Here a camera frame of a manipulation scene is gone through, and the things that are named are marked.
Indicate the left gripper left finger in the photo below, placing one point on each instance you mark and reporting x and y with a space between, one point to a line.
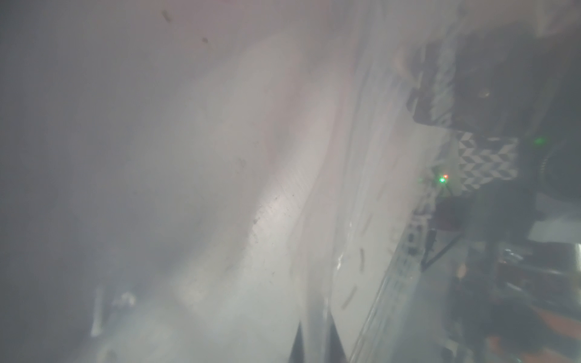
297 350

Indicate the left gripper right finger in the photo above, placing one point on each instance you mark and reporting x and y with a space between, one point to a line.
334 351

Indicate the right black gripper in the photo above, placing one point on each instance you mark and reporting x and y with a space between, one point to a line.
487 82

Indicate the clear plastic vacuum bag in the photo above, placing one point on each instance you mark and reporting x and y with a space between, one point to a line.
187 181

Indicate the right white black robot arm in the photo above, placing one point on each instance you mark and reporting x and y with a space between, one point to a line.
502 176

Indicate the aluminium front rail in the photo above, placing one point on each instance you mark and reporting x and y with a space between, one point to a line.
383 325

